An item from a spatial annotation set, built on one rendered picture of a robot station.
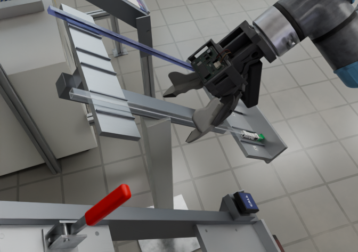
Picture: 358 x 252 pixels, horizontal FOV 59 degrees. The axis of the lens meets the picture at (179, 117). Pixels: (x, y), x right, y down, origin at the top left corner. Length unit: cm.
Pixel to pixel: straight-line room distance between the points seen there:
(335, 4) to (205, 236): 41
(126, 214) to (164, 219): 7
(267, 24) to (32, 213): 41
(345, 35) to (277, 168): 117
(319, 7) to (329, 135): 137
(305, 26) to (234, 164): 115
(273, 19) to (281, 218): 114
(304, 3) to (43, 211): 45
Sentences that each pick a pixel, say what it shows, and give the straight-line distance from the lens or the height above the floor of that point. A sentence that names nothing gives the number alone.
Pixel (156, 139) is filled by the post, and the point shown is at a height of 75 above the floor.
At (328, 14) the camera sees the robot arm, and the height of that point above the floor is 111.
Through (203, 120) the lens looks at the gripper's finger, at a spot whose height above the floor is 96.
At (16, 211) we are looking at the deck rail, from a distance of 38.
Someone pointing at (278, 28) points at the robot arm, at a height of 109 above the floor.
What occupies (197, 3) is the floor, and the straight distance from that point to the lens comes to 259.
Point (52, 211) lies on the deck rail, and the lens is 39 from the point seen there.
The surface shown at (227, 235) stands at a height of 80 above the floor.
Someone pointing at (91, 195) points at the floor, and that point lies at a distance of 158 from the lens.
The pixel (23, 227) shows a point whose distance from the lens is 39.
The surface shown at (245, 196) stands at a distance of 66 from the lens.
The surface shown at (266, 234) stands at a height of 73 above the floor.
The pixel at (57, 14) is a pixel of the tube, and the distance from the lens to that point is 65.
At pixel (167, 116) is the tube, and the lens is 57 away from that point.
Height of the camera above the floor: 139
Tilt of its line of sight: 52 degrees down
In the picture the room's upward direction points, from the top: straight up
